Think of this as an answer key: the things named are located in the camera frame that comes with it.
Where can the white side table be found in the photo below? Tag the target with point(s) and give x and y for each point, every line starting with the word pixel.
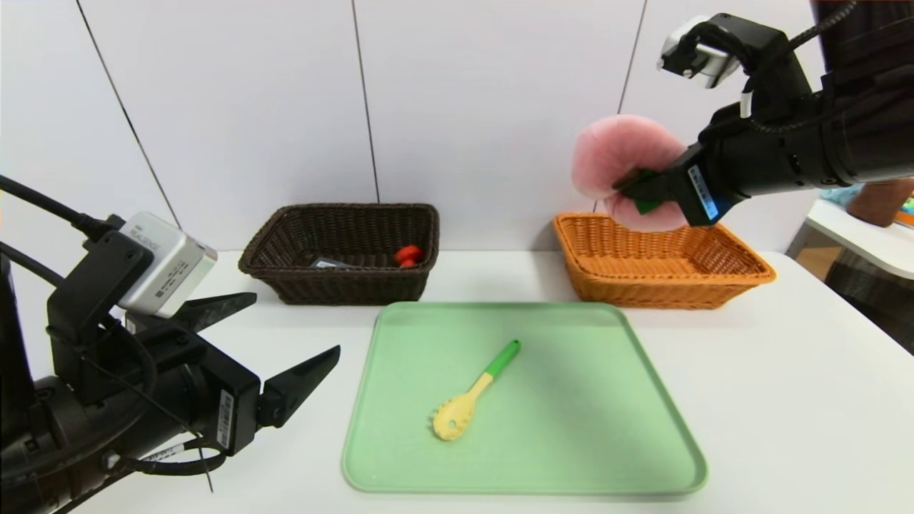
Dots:
pixel 871 246

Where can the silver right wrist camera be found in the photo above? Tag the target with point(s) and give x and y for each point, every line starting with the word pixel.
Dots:
pixel 703 57

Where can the orange wicker basket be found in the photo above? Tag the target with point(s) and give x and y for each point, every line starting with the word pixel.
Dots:
pixel 643 289

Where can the dark brown wicker basket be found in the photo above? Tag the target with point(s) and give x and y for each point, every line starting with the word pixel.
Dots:
pixel 343 285

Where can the dark ribbed bin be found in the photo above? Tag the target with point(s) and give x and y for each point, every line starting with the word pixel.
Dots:
pixel 878 300

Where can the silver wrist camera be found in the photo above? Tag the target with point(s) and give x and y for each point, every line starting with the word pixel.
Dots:
pixel 168 268
pixel 703 57

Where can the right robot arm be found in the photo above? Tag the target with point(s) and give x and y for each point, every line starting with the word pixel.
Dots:
pixel 885 107

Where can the light blue cloth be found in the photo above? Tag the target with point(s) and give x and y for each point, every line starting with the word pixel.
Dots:
pixel 839 194

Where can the brown rolled towel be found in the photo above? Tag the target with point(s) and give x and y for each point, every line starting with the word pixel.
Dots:
pixel 882 207

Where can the red rubber duck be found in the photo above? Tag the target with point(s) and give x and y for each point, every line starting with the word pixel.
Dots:
pixel 408 254

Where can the pink plush peach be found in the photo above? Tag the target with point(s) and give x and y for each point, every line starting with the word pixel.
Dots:
pixel 621 146

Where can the light green plastic tray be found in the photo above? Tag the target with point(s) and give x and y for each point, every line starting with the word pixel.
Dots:
pixel 571 428

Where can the grey translucent plastic case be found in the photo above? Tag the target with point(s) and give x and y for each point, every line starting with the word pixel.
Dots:
pixel 330 263

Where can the colourful box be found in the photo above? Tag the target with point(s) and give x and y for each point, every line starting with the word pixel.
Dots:
pixel 907 214

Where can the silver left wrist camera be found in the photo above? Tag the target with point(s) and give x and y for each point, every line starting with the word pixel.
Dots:
pixel 168 268

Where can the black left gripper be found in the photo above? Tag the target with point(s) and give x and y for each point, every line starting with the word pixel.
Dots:
pixel 230 415

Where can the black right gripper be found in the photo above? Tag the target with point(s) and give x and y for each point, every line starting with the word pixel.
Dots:
pixel 700 191

